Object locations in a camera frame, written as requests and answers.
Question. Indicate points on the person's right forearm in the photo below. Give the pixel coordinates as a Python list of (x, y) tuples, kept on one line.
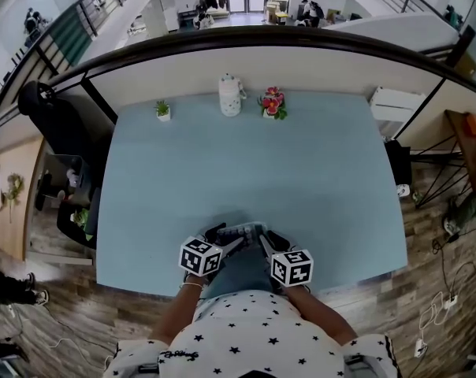
[(320, 313)]

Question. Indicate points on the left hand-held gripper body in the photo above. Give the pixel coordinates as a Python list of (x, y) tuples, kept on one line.
[(198, 256)]

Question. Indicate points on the cardboard boxes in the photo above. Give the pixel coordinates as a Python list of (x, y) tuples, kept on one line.
[(276, 12)]

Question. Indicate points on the person's left forearm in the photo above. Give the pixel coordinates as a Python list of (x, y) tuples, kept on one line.
[(175, 313)]

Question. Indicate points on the small green potted plant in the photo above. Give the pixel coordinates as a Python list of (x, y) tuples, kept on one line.
[(163, 110)]

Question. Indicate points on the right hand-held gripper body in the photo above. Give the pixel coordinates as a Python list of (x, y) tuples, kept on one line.
[(293, 268)]

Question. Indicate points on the beige partition with black rail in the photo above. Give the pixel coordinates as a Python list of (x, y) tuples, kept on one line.
[(301, 69)]

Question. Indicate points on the white star-print shirt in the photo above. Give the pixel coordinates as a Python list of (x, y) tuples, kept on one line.
[(242, 337)]

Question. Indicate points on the white power strip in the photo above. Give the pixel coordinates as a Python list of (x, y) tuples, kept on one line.
[(451, 301)]

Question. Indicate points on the light wooden side desk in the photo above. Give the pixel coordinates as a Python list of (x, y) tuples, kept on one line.
[(13, 230)]

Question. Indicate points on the black bag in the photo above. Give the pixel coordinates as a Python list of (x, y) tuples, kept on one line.
[(398, 161)]

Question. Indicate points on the black office chair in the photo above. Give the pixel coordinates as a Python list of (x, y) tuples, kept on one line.
[(60, 124)]

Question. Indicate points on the grey storage bin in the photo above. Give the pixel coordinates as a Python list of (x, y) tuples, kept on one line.
[(66, 171)]

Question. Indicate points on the white slatted chair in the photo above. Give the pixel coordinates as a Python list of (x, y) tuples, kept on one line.
[(395, 106)]

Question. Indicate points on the person's jeans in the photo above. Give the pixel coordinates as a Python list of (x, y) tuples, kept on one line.
[(242, 274)]

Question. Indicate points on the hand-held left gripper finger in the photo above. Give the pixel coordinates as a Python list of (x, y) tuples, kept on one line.
[(213, 232), (233, 246)]

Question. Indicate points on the pink flowers in pot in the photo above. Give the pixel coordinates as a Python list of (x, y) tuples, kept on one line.
[(272, 102)]

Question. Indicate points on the white ceramic lantern jar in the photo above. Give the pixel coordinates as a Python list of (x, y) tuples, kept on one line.
[(230, 95)]

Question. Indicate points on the light blue table white legs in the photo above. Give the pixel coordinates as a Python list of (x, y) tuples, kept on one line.
[(242, 164)]

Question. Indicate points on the dried flower stem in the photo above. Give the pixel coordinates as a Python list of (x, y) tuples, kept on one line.
[(12, 189)]

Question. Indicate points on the green cloth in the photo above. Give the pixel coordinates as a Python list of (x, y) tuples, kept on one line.
[(84, 221)]

